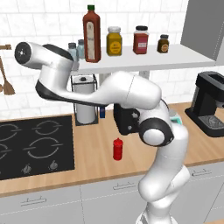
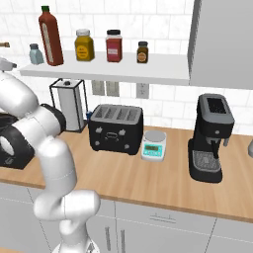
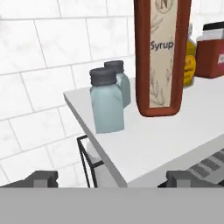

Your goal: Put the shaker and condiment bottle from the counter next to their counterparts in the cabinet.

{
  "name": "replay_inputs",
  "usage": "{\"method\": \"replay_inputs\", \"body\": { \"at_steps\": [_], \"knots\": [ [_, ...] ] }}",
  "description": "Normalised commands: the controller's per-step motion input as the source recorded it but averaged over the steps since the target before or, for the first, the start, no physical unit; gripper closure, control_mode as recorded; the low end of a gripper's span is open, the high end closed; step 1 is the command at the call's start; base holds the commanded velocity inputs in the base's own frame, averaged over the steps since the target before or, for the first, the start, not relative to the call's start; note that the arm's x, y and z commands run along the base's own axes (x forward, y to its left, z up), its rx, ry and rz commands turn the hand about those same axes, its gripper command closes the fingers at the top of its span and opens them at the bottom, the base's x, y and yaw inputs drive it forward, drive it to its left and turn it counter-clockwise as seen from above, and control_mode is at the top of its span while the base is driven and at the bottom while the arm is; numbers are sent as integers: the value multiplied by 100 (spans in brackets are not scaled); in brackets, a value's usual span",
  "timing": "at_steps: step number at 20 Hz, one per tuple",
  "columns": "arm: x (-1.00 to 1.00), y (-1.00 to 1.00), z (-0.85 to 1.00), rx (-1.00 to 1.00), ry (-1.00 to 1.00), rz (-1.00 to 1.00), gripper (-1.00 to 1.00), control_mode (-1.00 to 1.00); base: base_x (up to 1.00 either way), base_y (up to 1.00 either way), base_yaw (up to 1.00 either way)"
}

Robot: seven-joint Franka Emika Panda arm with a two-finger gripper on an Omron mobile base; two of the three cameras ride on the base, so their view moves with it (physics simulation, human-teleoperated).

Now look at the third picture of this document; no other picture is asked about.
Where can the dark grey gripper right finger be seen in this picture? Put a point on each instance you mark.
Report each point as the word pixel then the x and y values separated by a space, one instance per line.
pixel 182 179

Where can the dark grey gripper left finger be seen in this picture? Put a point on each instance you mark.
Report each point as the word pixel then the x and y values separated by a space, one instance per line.
pixel 40 179

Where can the pale blue shaker, grey lid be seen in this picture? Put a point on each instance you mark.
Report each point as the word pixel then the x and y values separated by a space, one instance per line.
pixel 107 105
pixel 124 84

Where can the yellow condiment bottle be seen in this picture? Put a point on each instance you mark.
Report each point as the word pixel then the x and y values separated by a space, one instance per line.
pixel 189 64

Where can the brown syrup bottle, beige label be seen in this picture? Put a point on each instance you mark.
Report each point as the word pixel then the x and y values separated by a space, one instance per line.
pixel 162 55

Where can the grey slatted appliance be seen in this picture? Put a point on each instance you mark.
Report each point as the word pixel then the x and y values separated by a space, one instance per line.
pixel 208 167

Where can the red box, white lid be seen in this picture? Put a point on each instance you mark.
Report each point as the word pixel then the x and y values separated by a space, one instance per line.
pixel 210 52

